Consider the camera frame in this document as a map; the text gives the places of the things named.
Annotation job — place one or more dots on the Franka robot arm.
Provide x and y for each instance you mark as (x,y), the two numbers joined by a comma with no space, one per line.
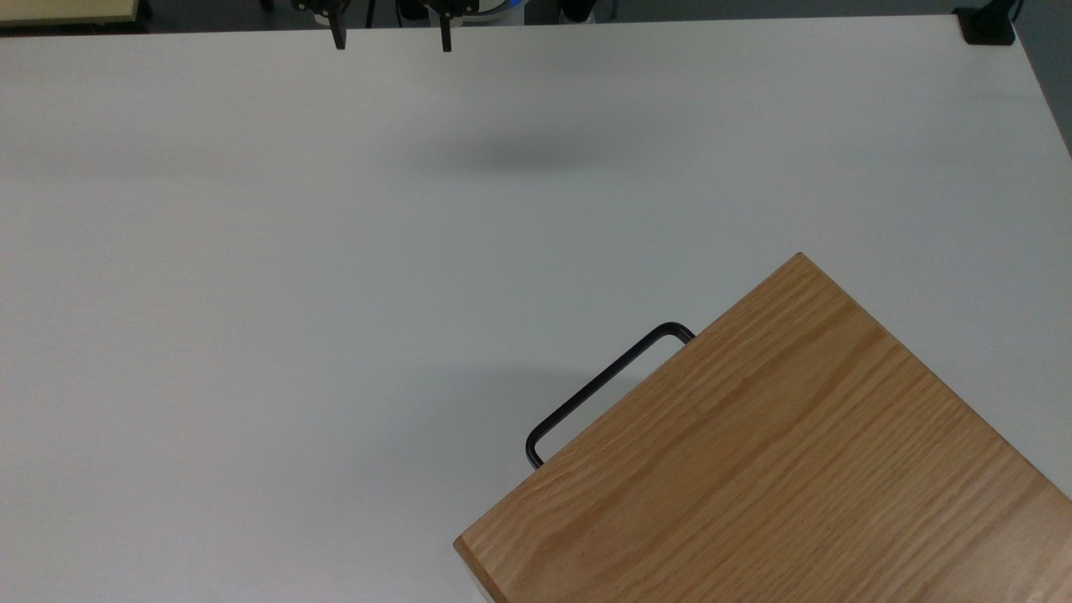
(502,12)

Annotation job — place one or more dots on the wooden cabinet box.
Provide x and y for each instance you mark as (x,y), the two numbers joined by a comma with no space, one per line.
(754,461)

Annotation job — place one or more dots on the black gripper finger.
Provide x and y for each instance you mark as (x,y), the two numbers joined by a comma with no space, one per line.
(338,33)
(445,35)

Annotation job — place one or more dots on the black camera stand clamp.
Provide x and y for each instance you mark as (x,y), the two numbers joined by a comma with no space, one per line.
(986,27)

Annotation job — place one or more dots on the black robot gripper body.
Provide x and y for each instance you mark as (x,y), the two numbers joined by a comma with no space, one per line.
(318,5)

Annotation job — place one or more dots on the pale yellow side table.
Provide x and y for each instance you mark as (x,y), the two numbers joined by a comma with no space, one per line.
(67,10)

